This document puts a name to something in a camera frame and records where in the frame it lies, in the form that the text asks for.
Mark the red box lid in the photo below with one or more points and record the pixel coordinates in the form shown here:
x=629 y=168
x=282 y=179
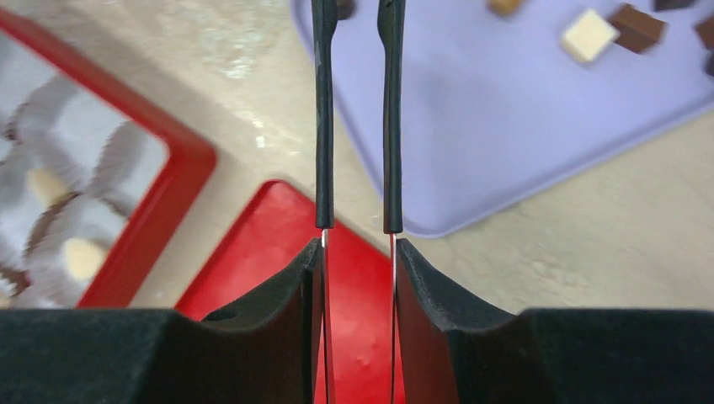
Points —
x=276 y=225

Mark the black metal tongs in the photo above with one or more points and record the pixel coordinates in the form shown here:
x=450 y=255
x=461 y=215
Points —
x=390 y=26

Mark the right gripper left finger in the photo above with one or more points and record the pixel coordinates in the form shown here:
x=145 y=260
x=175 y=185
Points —
x=260 y=348

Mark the red chocolate box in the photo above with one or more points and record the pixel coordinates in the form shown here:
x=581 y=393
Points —
x=191 y=161

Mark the lavender tray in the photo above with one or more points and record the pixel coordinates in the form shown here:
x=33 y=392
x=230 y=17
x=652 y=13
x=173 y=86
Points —
x=495 y=110

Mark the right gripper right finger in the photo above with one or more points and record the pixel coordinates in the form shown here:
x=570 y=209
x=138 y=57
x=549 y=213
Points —
x=458 y=348

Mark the cream square chocolate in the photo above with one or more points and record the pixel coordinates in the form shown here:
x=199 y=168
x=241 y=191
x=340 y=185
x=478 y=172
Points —
x=45 y=186

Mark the cream heart chocolate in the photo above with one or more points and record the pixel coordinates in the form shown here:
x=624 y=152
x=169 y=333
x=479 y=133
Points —
x=83 y=258

